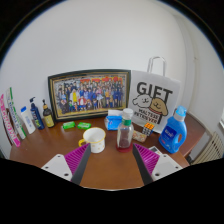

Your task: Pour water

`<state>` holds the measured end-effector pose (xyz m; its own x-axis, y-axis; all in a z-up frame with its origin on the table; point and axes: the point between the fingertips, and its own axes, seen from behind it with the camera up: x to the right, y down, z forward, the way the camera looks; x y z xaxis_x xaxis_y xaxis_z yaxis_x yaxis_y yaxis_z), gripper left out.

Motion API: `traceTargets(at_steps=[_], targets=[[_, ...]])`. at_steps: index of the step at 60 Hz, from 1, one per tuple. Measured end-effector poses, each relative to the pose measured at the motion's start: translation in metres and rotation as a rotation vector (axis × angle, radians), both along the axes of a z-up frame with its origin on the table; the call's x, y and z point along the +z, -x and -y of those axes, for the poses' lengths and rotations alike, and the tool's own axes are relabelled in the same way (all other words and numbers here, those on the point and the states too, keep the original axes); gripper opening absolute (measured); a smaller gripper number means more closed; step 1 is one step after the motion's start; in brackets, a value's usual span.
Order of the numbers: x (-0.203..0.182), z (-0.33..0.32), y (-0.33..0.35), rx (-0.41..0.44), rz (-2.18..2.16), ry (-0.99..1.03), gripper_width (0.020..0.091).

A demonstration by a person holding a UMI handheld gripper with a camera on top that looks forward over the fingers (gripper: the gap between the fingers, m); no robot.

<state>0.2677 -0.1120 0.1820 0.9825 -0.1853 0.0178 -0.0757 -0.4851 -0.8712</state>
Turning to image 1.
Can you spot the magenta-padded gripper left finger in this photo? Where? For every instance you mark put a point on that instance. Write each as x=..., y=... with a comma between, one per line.
x=58, y=165

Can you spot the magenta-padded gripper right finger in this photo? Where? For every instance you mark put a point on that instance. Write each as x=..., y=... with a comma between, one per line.
x=164, y=165

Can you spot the clear plastic bottle green label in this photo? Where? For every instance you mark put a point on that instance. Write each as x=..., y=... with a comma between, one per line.
x=125, y=133

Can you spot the blue detergent bottle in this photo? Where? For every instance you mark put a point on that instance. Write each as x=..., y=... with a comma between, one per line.
x=172, y=133

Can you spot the colourful puzzle cube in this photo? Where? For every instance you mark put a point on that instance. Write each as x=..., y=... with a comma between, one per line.
x=148, y=129

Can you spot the small green packet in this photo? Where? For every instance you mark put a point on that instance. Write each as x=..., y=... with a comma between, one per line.
x=84, y=125
x=69, y=125

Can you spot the flat round red coaster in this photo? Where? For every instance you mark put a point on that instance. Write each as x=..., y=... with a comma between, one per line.
x=124, y=150

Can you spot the white mug yellow rim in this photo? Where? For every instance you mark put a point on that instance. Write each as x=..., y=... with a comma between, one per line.
x=95, y=140

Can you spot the white radiator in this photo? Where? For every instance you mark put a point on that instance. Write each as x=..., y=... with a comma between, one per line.
x=210, y=150

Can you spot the white bottle blue cap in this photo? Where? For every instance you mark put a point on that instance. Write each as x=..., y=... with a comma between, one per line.
x=28, y=121

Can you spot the dark blue pump bottle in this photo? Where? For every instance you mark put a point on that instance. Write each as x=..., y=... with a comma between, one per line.
x=37, y=116

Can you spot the white paper gift bag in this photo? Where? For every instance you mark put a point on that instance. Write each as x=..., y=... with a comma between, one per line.
x=155, y=96

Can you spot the framed group photo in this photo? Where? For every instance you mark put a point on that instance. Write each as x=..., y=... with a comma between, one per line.
x=88, y=95

